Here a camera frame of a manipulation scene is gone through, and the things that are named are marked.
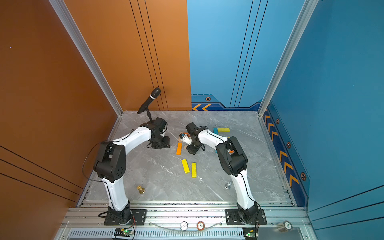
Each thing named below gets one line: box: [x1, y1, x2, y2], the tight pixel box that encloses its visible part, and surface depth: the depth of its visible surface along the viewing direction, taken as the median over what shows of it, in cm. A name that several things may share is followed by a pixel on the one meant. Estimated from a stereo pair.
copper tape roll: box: [196, 220, 205, 231], surface depth 72 cm
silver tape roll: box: [276, 220, 293, 233], surface depth 67 cm
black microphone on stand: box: [137, 87, 162, 122], surface depth 95 cm
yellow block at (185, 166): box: [181, 158, 190, 174], surface depth 91 cm
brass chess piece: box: [137, 185, 146, 194], surface depth 82 cm
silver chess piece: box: [224, 181, 231, 190], surface depth 83 cm
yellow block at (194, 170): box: [191, 162, 197, 178], surface depth 91 cm
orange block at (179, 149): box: [176, 142, 183, 156], surface depth 101 cm
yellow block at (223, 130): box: [217, 128, 231, 133], surface depth 110 cm
